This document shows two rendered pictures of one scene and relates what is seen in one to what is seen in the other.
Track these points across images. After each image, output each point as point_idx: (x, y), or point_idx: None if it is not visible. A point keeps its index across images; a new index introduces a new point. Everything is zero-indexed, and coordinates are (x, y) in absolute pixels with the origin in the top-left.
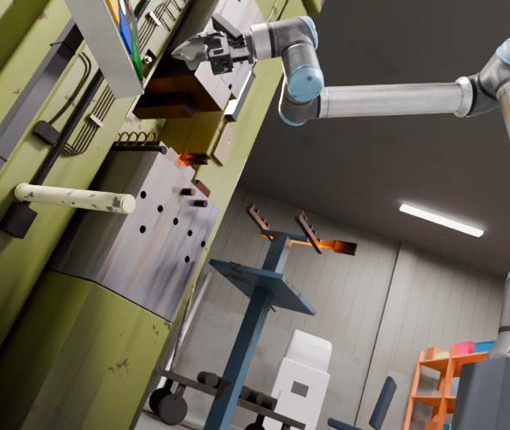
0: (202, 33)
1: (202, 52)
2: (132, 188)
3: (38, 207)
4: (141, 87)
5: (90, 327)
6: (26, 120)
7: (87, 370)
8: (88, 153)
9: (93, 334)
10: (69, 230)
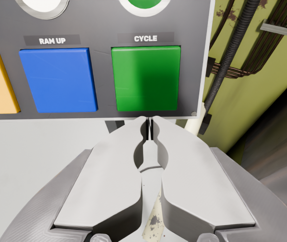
0: (7, 241)
1: (173, 229)
2: None
3: (219, 112)
4: (181, 117)
5: None
6: (113, 127)
7: None
8: (271, 66)
9: None
10: (262, 122)
